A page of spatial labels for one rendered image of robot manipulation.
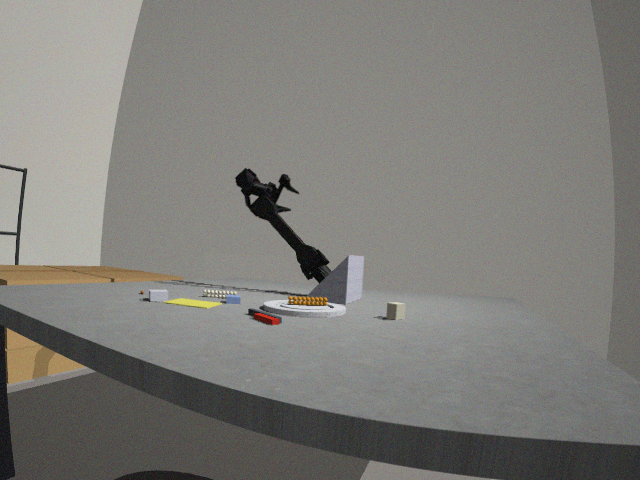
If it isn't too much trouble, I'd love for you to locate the yellow flat rectangular sheet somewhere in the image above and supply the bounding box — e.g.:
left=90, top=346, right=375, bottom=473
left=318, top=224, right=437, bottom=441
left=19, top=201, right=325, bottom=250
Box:
left=162, top=298, right=222, bottom=309

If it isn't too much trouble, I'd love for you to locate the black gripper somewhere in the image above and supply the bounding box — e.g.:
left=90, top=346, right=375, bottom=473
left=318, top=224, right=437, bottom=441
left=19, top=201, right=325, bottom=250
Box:
left=265, top=174, right=299, bottom=213

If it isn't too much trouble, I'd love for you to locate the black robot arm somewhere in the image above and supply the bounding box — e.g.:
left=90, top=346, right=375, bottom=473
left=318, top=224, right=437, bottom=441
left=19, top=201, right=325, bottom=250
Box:
left=235, top=168, right=332, bottom=284

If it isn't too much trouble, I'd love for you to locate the cream cube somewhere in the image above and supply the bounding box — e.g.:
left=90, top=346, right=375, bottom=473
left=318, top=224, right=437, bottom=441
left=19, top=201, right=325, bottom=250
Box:
left=386, top=302, right=406, bottom=320

